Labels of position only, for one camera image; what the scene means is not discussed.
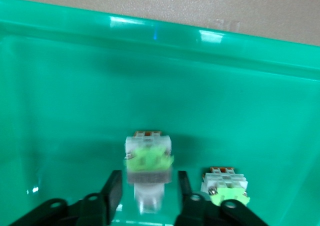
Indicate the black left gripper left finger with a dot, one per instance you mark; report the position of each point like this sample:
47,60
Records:
95,211

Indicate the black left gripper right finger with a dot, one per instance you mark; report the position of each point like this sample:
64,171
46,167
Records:
200,213

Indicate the green push button white body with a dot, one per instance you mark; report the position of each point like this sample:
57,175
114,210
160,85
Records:
148,161
225,186

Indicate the green plastic tray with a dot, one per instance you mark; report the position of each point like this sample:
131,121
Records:
160,93

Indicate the brown table mat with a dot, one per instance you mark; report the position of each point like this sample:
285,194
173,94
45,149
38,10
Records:
175,0

